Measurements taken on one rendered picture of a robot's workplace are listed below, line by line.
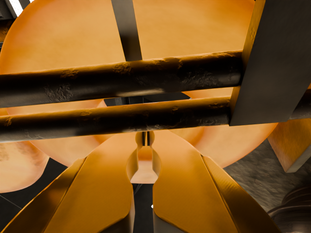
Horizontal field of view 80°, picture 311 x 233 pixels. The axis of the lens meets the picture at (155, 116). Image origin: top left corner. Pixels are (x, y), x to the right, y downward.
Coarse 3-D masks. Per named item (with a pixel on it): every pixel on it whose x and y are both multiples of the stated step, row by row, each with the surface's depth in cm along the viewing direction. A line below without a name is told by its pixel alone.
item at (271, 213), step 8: (296, 192) 46; (304, 192) 44; (288, 200) 48; (296, 200) 44; (304, 200) 42; (280, 208) 42; (288, 208) 40; (296, 208) 39; (304, 208) 38; (272, 216) 45
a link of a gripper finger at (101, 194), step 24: (120, 144) 10; (144, 144) 12; (96, 168) 8; (120, 168) 8; (72, 192) 7; (96, 192) 7; (120, 192) 7; (72, 216) 6; (96, 216) 6; (120, 216) 6
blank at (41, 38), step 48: (48, 0) 6; (96, 0) 6; (144, 0) 6; (192, 0) 6; (240, 0) 6; (48, 48) 7; (96, 48) 7; (144, 48) 7; (192, 48) 7; (240, 48) 7; (192, 96) 9; (48, 144) 12; (96, 144) 12; (192, 144) 12; (240, 144) 12
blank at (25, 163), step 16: (0, 112) 10; (0, 144) 12; (16, 144) 12; (32, 144) 12; (0, 160) 13; (16, 160) 13; (32, 160) 13; (0, 176) 15; (16, 176) 15; (32, 176) 15; (0, 192) 17
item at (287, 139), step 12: (288, 120) 10; (300, 120) 9; (276, 132) 11; (288, 132) 10; (300, 132) 9; (276, 144) 11; (288, 144) 10; (300, 144) 9; (288, 156) 10; (300, 156) 10; (288, 168) 10
